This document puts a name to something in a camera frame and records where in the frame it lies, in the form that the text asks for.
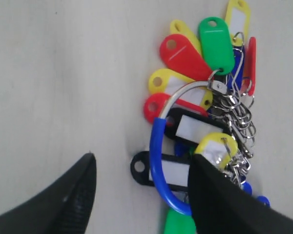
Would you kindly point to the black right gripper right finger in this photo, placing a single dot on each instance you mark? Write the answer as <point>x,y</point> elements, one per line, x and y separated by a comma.
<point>220,207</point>

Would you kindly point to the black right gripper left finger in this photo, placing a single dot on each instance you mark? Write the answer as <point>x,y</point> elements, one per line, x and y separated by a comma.
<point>64,207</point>

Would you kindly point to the colourful key tag bunch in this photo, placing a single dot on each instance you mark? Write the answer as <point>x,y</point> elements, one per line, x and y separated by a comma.
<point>195,107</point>

